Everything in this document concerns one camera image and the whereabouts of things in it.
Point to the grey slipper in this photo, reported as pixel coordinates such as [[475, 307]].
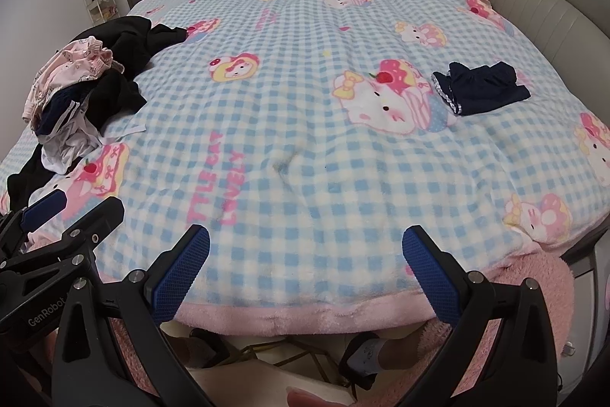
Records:
[[364, 357]]

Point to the blue checked cartoon blanket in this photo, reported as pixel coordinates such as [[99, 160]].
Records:
[[309, 125]]

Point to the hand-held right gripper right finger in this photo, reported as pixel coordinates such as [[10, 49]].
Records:
[[428, 276]]

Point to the folded navy garment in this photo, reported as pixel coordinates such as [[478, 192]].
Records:
[[481, 90]]

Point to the white garment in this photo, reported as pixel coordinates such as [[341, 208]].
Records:
[[76, 144]]

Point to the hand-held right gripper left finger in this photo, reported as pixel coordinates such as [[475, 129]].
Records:
[[185, 271]]

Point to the person's right hand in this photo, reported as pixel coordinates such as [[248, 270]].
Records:
[[309, 400]]

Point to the pink printed pants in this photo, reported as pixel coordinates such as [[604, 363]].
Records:
[[66, 68]]

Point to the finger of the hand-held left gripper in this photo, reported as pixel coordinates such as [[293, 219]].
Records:
[[97, 216], [44, 206]]

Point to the black cloth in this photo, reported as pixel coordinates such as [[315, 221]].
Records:
[[28, 178]]

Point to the grey upholstered bed frame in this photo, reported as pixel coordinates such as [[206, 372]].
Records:
[[548, 6]]

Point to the black slipper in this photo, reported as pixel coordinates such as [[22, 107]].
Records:
[[209, 342]]

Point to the pink fleece bed sheet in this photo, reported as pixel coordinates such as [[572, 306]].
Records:
[[529, 316]]

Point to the black garment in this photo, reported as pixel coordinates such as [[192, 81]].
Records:
[[128, 44]]

